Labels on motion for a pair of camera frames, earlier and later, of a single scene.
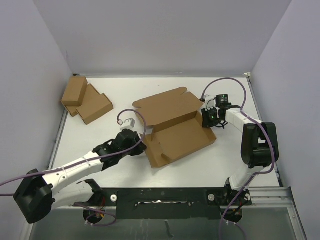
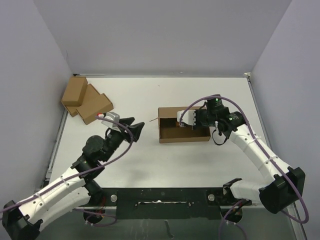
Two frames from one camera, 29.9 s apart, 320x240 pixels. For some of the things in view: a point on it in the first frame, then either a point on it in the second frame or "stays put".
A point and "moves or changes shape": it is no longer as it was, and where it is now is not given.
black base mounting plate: (165, 203) stays put
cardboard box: (176, 119) moves or changes shape
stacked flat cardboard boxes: (90, 93) stays put
